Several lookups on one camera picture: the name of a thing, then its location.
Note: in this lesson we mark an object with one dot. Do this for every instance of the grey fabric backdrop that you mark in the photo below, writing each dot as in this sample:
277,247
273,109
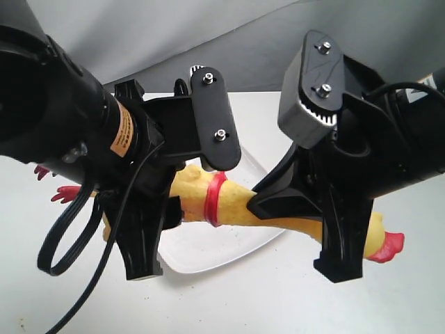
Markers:
250,42

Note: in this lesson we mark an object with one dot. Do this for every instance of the white square ceramic plate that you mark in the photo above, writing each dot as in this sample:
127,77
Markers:
197,247

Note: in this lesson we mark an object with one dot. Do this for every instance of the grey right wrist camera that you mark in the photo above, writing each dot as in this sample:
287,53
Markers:
312,91

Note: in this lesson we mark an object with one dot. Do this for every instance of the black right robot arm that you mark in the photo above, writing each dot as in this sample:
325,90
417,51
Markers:
418,110

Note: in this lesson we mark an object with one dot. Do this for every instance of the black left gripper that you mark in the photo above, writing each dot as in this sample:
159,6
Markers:
165,135

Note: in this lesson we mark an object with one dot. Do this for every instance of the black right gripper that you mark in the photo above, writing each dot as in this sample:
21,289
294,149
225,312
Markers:
355,160

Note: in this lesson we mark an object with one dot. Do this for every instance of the yellow rubber chicken toy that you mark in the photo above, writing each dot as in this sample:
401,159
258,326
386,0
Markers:
212,198

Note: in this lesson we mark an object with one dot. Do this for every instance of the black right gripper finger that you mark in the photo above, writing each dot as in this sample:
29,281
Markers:
345,223

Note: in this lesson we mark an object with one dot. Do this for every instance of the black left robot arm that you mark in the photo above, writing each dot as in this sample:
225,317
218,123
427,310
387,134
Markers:
124,152

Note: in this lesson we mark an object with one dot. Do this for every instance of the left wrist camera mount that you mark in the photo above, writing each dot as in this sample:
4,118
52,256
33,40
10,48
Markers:
219,144

